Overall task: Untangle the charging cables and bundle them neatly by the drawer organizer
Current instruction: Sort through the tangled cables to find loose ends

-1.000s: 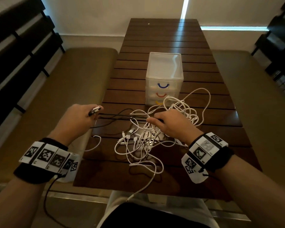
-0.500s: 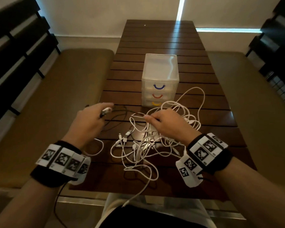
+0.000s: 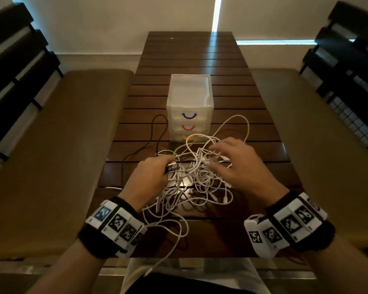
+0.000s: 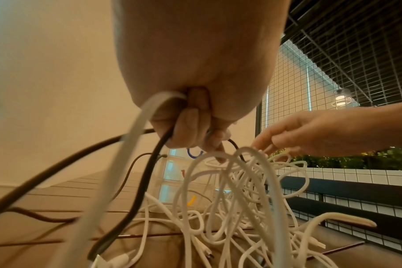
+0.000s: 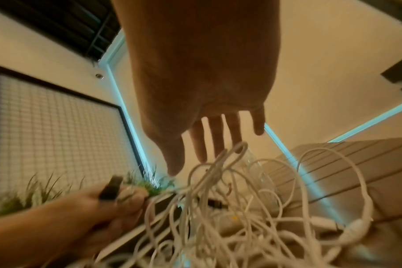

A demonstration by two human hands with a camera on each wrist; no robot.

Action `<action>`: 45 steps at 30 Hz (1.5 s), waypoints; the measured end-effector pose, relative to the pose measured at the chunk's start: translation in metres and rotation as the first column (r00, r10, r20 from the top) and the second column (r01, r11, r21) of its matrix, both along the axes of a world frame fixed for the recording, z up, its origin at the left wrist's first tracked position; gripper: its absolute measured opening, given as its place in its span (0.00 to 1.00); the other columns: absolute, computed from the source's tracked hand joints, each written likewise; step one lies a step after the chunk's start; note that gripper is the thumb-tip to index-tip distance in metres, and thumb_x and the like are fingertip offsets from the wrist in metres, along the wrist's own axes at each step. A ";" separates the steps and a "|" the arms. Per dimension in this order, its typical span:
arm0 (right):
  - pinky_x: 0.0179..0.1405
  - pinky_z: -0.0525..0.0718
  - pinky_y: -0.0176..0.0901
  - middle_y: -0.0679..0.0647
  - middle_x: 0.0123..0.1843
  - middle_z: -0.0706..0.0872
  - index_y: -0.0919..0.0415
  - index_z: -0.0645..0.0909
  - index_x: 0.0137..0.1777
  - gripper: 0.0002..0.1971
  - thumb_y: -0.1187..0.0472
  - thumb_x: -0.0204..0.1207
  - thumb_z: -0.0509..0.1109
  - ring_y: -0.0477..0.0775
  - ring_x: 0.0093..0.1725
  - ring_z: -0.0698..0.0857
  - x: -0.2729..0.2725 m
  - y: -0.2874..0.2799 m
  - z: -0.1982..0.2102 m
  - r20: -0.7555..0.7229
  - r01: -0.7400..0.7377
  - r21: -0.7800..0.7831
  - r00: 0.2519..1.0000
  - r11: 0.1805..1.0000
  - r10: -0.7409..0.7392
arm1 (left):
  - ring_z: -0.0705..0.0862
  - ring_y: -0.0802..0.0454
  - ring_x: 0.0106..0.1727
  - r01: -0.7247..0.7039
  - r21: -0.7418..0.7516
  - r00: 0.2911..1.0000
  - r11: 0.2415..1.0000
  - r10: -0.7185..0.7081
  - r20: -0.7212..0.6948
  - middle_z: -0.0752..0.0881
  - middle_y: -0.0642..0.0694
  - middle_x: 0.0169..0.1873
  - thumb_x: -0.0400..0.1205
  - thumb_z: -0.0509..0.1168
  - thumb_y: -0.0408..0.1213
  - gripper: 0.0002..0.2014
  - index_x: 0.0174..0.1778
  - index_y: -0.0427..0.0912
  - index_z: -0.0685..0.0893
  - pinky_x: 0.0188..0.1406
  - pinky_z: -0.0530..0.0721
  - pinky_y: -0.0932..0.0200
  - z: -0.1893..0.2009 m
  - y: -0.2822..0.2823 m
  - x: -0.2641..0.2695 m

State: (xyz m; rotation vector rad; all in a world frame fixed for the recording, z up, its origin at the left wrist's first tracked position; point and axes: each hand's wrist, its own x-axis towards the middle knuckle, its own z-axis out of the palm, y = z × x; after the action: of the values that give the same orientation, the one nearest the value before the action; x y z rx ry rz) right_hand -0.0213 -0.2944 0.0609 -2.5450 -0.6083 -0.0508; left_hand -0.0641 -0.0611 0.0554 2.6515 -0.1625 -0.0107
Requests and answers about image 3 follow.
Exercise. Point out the clear plastic three-drawer organiser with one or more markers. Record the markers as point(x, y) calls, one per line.
point(190, 88)

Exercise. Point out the person's left hand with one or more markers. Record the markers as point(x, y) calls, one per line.
point(147, 183)

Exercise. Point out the person's black garment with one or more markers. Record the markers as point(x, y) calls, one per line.
point(187, 286)

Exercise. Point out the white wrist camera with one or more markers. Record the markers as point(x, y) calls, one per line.
point(257, 238)

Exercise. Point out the black marker wristband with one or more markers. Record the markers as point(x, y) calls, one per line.
point(303, 220)
point(110, 225)

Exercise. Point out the wall light strip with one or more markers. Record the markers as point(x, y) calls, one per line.
point(276, 42)
point(216, 13)

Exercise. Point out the person's right hand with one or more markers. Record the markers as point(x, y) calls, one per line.
point(248, 171)

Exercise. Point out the brown bench cushion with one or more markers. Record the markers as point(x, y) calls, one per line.
point(325, 143)
point(55, 156)

